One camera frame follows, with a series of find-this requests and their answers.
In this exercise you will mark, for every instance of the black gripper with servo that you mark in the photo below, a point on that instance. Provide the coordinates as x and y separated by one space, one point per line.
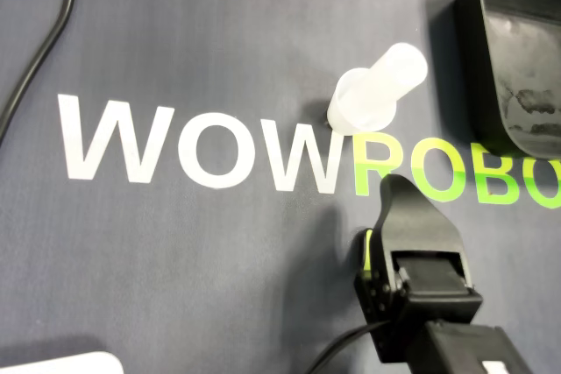
434 286

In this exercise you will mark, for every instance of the white desk lamp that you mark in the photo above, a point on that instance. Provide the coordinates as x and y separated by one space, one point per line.
66 363

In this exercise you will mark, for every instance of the grey metal tray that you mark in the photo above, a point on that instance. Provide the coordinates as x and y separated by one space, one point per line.
517 41

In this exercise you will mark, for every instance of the wide white plastic cup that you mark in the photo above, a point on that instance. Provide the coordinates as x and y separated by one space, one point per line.
346 111

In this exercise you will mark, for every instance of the dark grey WOWROBO mat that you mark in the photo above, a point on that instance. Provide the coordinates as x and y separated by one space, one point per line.
175 260

